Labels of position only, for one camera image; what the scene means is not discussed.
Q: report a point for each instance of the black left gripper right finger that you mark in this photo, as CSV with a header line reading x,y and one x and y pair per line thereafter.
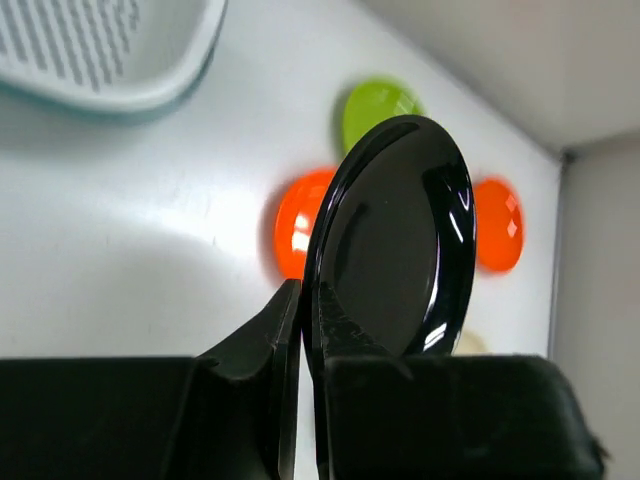
x,y
381,416

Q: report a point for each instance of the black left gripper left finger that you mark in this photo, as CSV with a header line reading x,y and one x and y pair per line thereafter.
x,y
228,413

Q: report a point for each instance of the black plate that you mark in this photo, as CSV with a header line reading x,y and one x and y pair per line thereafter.
x,y
394,241

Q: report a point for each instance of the orange plate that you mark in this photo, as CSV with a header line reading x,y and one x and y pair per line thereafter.
x,y
500,225
294,222

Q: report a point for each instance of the beige plate with symbols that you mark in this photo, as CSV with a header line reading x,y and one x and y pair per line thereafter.
x,y
470,344

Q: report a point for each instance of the green plate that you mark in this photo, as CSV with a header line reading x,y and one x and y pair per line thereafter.
x,y
372,101

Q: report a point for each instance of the white perforated plastic basket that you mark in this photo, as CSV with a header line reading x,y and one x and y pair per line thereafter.
x,y
108,54

